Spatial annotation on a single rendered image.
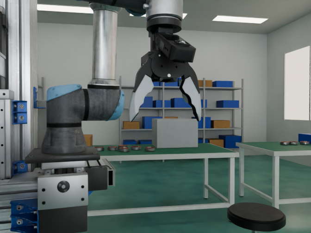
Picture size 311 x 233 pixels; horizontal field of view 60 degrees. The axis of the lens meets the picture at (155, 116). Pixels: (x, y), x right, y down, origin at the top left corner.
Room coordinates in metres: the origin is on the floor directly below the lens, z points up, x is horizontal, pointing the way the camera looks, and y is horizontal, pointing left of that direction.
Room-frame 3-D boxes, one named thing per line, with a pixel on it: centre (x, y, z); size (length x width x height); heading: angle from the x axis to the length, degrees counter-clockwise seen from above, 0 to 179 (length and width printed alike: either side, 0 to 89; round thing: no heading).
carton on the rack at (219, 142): (6.79, -1.47, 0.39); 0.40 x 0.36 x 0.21; 8
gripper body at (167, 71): (0.56, -0.01, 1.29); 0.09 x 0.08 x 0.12; 18
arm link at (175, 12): (0.55, -0.01, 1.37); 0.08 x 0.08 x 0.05
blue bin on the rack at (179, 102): (6.64, -0.62, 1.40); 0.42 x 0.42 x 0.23; 10
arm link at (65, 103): (0.94, 0.31, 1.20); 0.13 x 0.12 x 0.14; 116
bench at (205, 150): (3.08, 0.28, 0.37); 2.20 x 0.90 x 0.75; 100
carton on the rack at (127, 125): (6.45, 0.58, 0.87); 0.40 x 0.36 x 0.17; 10
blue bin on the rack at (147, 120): (6.52, 0.09, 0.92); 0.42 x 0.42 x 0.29; 10
